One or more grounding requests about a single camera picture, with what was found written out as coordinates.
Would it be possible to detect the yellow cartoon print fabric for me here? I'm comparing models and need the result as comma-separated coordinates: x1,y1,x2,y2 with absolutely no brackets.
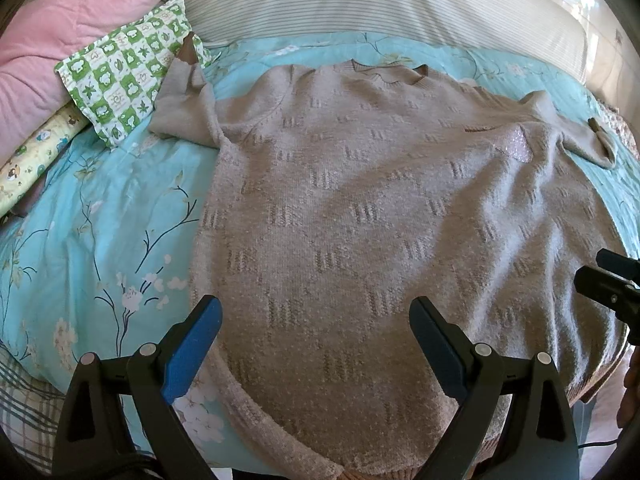
1,102,89,216

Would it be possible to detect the pink quilted comforter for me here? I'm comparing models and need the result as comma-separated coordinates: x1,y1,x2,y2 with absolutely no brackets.
1,0,160,162

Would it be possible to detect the plaid fabric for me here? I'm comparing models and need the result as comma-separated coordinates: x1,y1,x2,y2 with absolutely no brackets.
0,346,65,474

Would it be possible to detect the black cable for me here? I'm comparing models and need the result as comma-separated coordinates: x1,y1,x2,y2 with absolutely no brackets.
577,435,624,450

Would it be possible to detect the grey striped bolster pillow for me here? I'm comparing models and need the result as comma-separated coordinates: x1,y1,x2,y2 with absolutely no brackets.
183,0,588,80

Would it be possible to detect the green white checkered pillow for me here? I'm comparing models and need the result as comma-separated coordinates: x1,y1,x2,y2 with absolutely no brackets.
54,0,192,150

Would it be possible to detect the beige knit sweater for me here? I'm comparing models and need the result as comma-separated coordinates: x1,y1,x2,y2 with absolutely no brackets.
150,42,627,479

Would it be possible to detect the right hand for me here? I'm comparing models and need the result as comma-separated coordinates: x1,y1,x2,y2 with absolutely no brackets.
616,347,640,429

